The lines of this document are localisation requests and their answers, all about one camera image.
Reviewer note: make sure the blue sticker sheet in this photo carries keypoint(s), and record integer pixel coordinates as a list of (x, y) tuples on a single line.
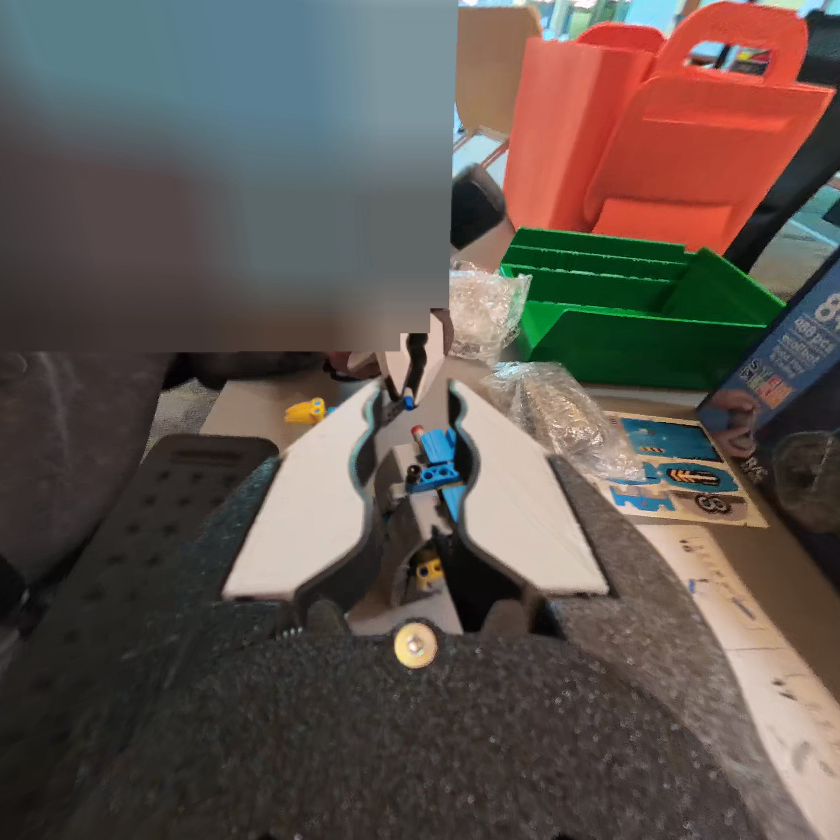
[(676, 472)]

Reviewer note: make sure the green storage bin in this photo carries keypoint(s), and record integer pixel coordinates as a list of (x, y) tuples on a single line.
[(623, 315)]

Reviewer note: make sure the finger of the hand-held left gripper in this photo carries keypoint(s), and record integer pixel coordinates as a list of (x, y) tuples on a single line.
[(389, 374), (432, 374)]

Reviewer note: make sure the white instruction booklet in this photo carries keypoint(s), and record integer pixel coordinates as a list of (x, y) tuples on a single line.
[(754, 656)]

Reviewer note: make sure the clear plastic bag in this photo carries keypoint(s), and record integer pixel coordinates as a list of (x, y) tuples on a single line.
[(485, 308), (564, 420)]

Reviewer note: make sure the grey desk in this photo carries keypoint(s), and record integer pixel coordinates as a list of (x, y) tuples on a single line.
[(754, 558)]

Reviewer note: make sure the person's left hand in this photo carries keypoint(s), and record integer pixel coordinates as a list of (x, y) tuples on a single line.
[(340, 364)]

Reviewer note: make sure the dark robot kit box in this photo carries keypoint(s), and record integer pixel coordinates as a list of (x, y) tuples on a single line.
[(787, 426)]

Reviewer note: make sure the wooden tilted desk stand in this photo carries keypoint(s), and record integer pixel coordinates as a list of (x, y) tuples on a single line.
[(492, 65)]

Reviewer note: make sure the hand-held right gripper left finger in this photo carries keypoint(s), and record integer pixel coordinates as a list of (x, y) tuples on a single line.
[(302, 525)]

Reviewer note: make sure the black perforated pad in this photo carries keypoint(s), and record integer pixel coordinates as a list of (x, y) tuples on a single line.
[(131, 558)]

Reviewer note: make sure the yellow twin cone piece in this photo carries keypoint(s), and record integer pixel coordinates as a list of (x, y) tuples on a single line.
[(305, 411)]

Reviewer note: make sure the grey angled beam assembly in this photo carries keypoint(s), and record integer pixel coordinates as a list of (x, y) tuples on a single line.
[(397, 407)]

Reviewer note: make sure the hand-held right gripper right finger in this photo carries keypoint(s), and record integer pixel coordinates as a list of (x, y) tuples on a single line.
[(531, 525)]

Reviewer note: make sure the blue toy brick robot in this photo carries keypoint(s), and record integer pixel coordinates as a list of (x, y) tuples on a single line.
[(426, 472)]

